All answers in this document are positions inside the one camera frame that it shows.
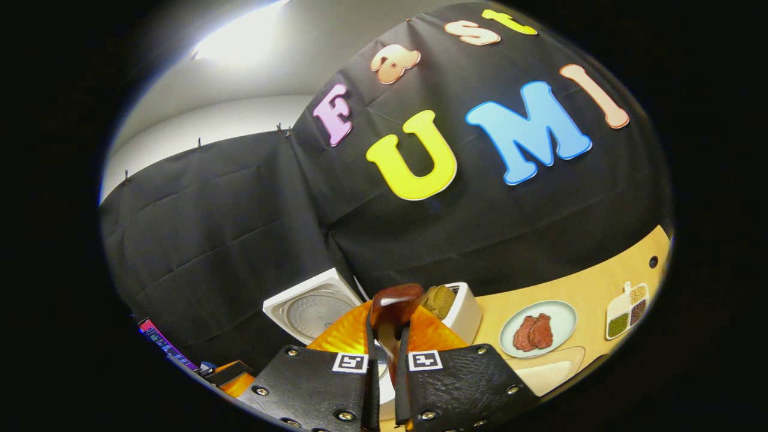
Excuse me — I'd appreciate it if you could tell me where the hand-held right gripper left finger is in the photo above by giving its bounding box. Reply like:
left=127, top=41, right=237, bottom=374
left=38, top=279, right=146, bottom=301
left=236, top=300, right=381, bottom=432

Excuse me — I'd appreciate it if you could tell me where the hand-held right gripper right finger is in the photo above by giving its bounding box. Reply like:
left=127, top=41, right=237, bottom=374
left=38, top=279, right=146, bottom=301
left=394, top=305, right=542, bottom=432

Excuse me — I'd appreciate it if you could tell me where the white rice cooker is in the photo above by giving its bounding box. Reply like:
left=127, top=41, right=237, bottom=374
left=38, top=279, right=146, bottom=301
left=262, top=268, right=398, bottom=421

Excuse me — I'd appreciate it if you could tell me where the brown wooden spoon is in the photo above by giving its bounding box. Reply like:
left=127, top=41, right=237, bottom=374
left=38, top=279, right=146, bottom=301
left=369, top=283, right=425, bottom=388

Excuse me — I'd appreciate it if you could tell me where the computer screen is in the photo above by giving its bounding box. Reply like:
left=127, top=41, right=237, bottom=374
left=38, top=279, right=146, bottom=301
left=137, top=317, right=200, bottom=373

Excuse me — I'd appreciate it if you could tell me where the white toaster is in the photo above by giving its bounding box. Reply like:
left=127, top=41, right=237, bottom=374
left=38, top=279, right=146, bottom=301
left=420, top=281, right=483, bottom=346

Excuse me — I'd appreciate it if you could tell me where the brown bread slice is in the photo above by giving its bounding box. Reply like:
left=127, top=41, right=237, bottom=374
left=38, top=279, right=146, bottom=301
left=433, top=285, right=457, bottom=320
left=420, top=287, right=443, bottom=319

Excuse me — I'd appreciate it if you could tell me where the cream cutting board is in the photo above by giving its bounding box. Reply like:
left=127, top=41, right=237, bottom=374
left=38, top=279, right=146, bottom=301
left=515, top=346, right=586, bottom=397

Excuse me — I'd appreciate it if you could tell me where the pale green plate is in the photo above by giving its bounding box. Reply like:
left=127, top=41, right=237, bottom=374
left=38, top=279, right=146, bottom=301
left=499, top=299, right=578, bottom=359

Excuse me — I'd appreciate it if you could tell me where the black backdrop cloth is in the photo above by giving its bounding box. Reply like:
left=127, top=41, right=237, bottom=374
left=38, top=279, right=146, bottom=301
left=99, top=0, right=673, bottom=373

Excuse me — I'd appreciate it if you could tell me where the white divided dish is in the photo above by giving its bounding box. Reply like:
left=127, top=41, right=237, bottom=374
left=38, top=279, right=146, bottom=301
left=605, top=280, right=650, bottom=341

